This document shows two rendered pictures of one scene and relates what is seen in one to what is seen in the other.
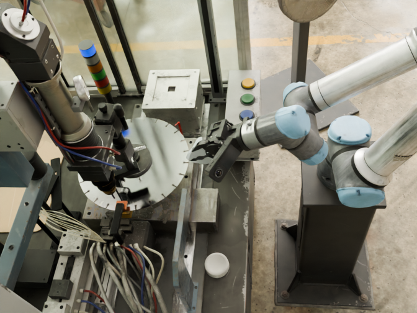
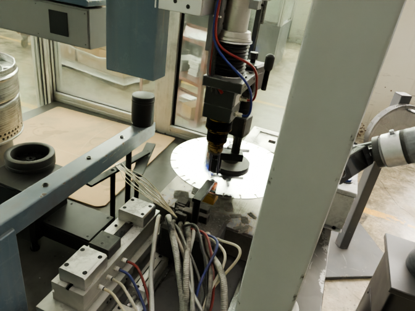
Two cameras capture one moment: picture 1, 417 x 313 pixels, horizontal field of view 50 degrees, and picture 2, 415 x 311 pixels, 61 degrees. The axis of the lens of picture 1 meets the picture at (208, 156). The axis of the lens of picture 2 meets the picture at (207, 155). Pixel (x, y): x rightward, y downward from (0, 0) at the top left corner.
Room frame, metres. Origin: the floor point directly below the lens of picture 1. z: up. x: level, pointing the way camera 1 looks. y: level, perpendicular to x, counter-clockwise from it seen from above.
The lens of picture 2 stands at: (-0.07, 0.23, 1.43)
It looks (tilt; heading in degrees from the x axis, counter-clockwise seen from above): 28 degrees down; 3
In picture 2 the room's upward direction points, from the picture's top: 9 degrees clockwise
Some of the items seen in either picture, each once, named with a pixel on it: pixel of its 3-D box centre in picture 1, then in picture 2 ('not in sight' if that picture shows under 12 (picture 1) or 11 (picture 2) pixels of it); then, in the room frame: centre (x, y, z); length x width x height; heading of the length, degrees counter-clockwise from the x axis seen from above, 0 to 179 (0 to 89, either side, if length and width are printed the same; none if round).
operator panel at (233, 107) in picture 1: (244, 114); (334, 187); (0.99, -0.15, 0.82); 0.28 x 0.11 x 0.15; 166
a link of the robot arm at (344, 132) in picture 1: (348, 141); not in sight; (0.73, -0.41, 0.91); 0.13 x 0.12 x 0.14; 171
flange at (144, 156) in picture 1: (131, 158); (230, 159); (0.80, 0.22, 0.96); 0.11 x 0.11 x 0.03
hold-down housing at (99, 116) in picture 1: (114, 133); (246, 96); (0.72, 0.21, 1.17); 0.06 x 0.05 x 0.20; 157
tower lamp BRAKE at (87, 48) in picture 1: (87, 48); not in sight; (1.09, 0.29, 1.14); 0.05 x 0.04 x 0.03; 76
